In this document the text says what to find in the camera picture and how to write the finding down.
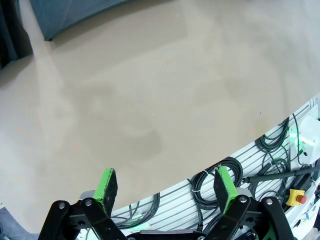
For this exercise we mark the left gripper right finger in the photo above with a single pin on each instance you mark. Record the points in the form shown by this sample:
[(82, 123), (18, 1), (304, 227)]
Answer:
[(221, 185)]

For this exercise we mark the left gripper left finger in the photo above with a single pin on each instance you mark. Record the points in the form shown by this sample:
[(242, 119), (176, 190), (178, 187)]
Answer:
[(110, 185)]

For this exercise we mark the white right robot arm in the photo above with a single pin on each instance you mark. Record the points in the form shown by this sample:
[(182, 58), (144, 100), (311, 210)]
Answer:
[(308, 130)]

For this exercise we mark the black metal shoe stand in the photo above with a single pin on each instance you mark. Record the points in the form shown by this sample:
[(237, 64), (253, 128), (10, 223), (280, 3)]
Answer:
[(75, 15)]

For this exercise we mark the yellow emergency stop button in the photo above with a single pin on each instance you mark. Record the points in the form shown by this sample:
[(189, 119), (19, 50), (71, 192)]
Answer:
[(296, 193)]

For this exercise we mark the aluminium slotted base plate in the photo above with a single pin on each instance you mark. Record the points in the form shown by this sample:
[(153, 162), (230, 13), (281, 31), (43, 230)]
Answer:
[(175, 200)]

